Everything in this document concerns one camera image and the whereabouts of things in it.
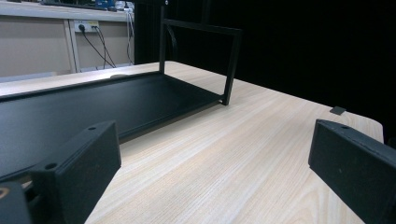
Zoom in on small dark flat piece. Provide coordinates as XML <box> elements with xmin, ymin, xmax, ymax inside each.
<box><xmin>329</xmin><ymin>105</ymin><xmax>347</xmax><ymax>116</ymax></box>

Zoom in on black curtain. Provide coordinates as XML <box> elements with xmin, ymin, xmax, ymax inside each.
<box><xmin>134</xmin><ymin>0</ymin><xmax>396</xmax><ymax>146</ymax></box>

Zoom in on blue box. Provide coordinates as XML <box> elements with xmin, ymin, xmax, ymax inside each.
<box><xmin>94</xmin><ymin>0</ymin><xmax>116</xmax><ymax>9</ymax></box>

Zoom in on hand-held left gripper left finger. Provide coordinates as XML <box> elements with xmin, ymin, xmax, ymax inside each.
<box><xmin>30</xmin><ymin>120</ymin><xmax>122</xmax><ymax>224</ymax></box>

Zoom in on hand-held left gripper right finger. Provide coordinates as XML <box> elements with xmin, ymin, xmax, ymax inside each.
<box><xmin>307</xmin><ymin>119</ymin><xmax>396</xmax><ymax>224</ymax></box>

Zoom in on white power socket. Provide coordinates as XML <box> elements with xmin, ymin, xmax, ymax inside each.
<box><xmin>74</xmin><ymin>20</ymin><xmax>100</xmax><ymax>34</ymax></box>

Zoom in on black metal rack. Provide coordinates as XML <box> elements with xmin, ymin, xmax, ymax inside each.
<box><xmin>0</xmin><ymin>0</ymin><xmax>243</xmax><ymax>183</ymax></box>

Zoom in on grey office desk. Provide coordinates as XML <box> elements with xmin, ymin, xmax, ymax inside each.
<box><xmin>0</xmin><ymin>0</ymin><xmax>135</xmax><ymax>83</ymax></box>

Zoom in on black power cable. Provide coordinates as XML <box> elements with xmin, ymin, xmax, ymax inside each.
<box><xmin>78</xmin><ymin>25</ymin><xmax>116</xmax><ymax>69</ymax></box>
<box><xmin>92</xmin><ymin>26</ymin><xmax>118</xmax><ymax>68</ymax></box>

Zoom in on white cable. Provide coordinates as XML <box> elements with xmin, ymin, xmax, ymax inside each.
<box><xmin>125</xmin><ymin>8</ymin><xmax>135</xmax><ymax>65</ymax></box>

